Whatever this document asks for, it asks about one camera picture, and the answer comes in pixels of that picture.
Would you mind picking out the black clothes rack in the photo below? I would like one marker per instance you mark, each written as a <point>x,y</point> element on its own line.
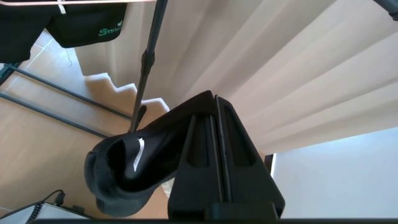
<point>147,59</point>

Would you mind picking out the pink clothes hanger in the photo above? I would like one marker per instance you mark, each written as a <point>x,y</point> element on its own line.
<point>77,2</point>

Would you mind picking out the black garment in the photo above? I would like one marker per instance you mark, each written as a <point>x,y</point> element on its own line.
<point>102,186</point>

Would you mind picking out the beige curtain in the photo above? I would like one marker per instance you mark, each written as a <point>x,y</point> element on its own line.
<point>295,77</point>

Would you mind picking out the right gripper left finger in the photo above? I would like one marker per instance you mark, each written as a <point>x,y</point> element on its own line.
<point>189,186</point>

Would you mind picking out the black shorts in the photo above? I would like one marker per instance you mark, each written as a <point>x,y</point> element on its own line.
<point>18,25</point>

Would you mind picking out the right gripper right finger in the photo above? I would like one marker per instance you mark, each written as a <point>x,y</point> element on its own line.
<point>258,186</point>

